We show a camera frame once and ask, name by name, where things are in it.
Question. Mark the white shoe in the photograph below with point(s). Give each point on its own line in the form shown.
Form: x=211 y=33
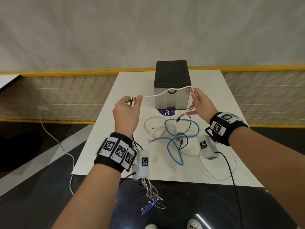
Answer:
x=151 y=227
x=194 y=224

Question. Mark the black wristband with markers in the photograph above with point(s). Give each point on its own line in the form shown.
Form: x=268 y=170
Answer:
x=104 y=162
x=238 y=131

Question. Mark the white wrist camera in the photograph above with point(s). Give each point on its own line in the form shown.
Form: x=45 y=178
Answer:
x=209 y=153
x=139 y=172

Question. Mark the yellow mesh fence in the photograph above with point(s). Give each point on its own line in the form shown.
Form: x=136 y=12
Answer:
x=71 y=97

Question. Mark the person's left hand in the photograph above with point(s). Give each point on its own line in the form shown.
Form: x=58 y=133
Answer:
x=126 y=114

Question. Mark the white side table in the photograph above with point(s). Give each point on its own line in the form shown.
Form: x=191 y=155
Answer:
x=7 y=81

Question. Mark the black-topped grey drawer box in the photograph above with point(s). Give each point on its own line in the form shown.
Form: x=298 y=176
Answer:
x=171 y=73

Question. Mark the person's right forearm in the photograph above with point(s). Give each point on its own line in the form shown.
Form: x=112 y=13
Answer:
x=267 y=164

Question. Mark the person's right hand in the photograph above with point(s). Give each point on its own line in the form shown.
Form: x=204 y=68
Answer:
x=203 y=104

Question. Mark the dark blue printed packet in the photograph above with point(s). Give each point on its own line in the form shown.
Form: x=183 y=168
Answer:
x=166 y=113

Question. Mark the person's left forearm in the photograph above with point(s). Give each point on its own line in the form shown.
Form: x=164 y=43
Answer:
x=90 y=197

